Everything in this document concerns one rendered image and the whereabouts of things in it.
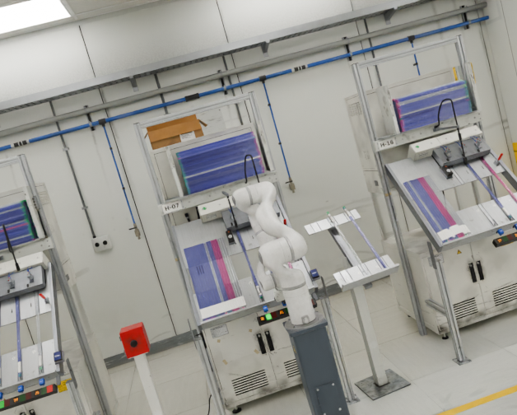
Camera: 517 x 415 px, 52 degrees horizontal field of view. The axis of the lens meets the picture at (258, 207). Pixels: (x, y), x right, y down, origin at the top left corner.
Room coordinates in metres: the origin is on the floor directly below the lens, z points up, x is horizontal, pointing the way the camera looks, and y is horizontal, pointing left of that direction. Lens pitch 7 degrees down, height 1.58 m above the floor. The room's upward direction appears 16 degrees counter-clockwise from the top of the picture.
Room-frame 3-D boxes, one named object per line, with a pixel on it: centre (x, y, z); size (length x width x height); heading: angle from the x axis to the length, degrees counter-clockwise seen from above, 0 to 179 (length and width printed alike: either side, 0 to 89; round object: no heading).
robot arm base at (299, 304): (2.44, -0.06, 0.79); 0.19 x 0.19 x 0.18
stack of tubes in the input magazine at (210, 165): (3.35, 0.15, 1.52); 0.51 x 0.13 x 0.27; 97
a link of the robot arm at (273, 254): (2.43, -0.03, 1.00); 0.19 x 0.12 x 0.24; 102
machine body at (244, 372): (3.46, 0.23, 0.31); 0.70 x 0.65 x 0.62; 97
